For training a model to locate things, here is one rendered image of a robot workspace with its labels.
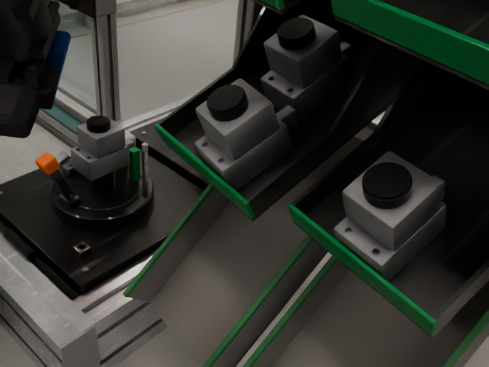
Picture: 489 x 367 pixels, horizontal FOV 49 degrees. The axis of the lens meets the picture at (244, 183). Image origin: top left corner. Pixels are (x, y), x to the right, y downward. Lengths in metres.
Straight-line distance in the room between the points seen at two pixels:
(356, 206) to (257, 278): 0.22
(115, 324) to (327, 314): 0.27
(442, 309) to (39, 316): 0.45
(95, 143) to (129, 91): 0.61
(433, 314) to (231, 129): 0.18
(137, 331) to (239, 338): 0.23
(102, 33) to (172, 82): 0.48
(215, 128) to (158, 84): 0.95
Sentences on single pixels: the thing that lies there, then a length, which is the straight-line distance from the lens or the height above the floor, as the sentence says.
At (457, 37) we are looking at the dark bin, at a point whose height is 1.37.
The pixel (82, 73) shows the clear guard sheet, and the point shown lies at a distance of 1.01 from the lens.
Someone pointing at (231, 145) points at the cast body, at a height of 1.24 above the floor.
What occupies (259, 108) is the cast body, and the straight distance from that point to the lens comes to 0.40.
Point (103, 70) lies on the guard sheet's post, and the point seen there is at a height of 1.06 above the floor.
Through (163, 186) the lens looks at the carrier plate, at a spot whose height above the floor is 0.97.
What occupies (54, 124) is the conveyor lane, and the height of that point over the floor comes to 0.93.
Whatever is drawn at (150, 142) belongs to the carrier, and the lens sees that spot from 0.90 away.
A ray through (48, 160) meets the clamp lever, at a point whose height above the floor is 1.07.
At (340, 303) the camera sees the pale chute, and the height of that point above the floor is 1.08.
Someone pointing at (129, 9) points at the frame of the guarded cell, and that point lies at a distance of 1.78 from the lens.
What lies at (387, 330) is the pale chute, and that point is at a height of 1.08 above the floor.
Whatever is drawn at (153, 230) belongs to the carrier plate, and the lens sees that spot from 0.73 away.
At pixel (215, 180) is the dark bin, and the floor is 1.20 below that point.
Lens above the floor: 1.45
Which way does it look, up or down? 36 degrees down
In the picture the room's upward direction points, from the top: 7 degrees clockwise
